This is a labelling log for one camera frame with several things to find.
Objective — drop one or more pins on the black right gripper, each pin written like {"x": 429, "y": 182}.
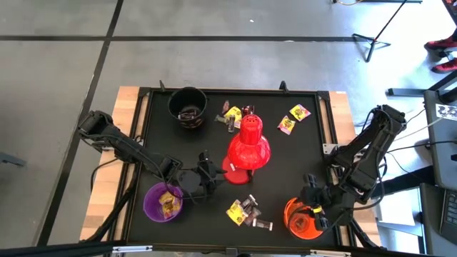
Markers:
{"x": 326, "y": 203}

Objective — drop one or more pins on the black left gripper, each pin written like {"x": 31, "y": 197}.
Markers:
{"x": 200, "y": 178}

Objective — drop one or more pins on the orange candy packet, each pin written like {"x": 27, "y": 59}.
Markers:
{"x": 301, "y": 223}

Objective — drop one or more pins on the brown chocolate bar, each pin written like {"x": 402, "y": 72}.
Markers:
{"x": 194, "y": 117}
{"x": 252, "y": 215}
{"x": 190, "y": 112}
{"x": 231, "y": 125}
{"x": 262, "y": 225}
{"x": 184, "y": 116}
{"x": 248, "y": 202}

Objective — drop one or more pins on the orange plastic bucket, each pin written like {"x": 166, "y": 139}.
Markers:
{"x": 296, "y": 232}

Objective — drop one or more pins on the purple plastic bucket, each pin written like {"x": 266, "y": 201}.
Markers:
{"x": 151, "y": 210}

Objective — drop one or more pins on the black plastic bucket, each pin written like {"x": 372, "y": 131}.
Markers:
{"x": 187, "y": 98}

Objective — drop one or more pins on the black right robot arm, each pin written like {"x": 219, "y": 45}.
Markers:
{"x": 371, "y": 157}

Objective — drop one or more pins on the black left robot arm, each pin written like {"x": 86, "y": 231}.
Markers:
{"x": 125, "y": 150}

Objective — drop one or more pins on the green clear-wrapped candy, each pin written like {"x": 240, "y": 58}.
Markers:
{"x": 219, "y": 119}

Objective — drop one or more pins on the pink clear-wrapped candy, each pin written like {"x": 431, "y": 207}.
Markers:
{"x": 225, "y": 106}

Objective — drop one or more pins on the dark red candy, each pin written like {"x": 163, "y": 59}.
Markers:
{"x": 247, "y": 110}

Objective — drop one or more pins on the red desk lamp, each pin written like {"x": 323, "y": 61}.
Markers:
{"x": 248, "y": 150}

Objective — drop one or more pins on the black table mat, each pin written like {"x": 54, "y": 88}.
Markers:
{"x": 207, "y": 225}

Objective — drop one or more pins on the black floor beam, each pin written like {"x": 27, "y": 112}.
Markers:
{"x": 403, "y": 182}

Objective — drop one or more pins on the grey side cabinet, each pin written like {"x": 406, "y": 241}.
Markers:
{"x": 430, "y": 221}

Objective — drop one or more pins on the black keyboard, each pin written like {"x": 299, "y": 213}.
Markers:
{"x": 450, "y": 214}

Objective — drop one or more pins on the grey desk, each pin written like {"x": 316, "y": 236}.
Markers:
{"x": 441, "y": 150}

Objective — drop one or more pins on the black desk foot bar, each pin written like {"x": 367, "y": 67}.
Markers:
{"x": 407, "y": 92}

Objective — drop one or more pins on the white printed label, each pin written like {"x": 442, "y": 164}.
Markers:
{"x": 448, "y": 112}

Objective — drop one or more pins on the black tripod stand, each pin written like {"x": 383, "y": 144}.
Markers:
{"x": 373, "y": 41}

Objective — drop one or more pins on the person's red shoe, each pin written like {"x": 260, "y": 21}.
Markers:
{"x": 444, "y": 66}
{"x": 441, "y": 43}

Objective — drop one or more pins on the grey floor object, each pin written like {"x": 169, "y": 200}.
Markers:
{"x": 12, "y": 159}

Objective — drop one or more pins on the black aluminium table frame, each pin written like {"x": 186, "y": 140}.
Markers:
{"x": 235, "y": 90}

